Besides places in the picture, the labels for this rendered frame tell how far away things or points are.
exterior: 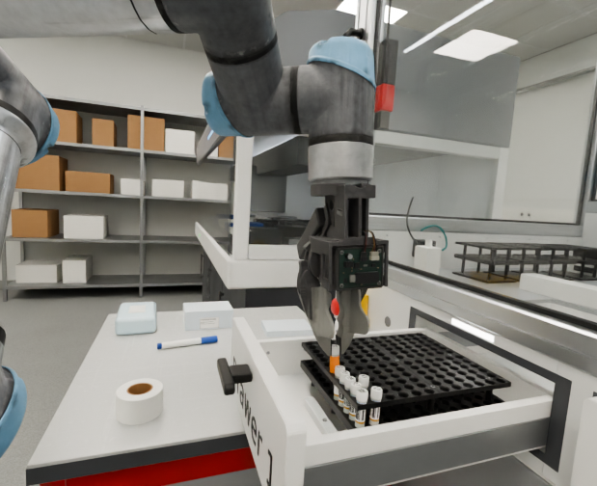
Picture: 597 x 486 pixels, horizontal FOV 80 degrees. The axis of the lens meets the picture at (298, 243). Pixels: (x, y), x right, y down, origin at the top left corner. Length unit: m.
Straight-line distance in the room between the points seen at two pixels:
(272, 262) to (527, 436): 0.93
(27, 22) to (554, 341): 0.66
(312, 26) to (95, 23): 1.04
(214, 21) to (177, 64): 4.46
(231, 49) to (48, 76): 4.54
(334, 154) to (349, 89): 0.07
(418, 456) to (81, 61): 4.76
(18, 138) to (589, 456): 0.76
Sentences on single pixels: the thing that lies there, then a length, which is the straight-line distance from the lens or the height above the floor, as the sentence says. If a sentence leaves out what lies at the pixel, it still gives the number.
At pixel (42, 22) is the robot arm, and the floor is 1.27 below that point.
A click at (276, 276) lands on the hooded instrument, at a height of 0.85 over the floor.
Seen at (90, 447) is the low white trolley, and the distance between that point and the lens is 0.63.
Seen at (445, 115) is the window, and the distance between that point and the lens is 0.71.
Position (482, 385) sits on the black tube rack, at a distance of 0.54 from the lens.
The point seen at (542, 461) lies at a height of 0.82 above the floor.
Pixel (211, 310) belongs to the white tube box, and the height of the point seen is 0.81.
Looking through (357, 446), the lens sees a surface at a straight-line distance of 0.40.
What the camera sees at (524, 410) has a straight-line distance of 0.53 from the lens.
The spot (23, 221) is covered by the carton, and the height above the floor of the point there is 0.78.
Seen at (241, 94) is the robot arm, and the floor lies 1.22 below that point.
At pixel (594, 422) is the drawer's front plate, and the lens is 0.51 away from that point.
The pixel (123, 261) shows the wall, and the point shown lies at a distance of 4.69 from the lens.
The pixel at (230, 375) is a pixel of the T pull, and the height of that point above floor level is 0.91.
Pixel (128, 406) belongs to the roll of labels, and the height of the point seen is 0.79.
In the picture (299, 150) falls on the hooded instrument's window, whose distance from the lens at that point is 1.31.
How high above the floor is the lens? 1.11
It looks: 6 degrees down
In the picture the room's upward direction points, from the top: 3 degrees clockwise
